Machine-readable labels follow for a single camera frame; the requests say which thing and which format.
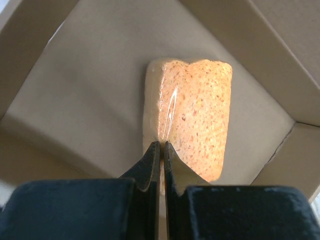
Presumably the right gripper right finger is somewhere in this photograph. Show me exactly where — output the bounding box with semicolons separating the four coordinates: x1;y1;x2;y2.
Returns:
163;142;320;240

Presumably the orange sponge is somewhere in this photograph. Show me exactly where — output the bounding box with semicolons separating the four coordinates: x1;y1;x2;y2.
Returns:
142;58;233;182

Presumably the large brown cardboard box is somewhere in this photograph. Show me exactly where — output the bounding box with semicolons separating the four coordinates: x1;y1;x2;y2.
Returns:
0;0;320;204

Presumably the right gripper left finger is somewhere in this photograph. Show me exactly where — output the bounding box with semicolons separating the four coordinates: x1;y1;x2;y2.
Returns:
0;142;161;240

